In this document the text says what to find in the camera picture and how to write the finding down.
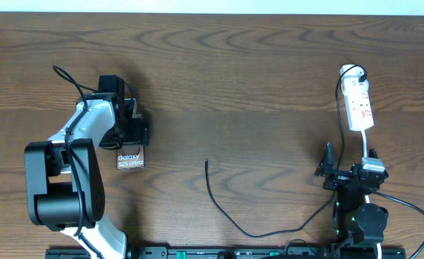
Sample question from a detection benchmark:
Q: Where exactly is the Galaxy S25 Ultra smartphone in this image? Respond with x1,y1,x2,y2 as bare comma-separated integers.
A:
117,101,146,171

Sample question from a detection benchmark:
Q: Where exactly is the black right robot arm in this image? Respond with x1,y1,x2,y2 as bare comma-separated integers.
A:
315,143,389,258

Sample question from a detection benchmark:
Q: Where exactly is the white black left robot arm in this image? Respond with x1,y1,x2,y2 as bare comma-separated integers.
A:
24,92,139,258

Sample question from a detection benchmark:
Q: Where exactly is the white power strip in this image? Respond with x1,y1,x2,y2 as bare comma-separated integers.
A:
340,64,374,132

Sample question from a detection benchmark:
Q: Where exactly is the white power strip cord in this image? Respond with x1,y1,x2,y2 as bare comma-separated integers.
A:
360,129,383,259

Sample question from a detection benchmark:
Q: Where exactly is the black charger cable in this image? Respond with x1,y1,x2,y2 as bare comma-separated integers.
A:
204,63,369,239

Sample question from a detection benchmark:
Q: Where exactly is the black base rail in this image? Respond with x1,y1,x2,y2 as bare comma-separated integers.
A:
45,245,407,259

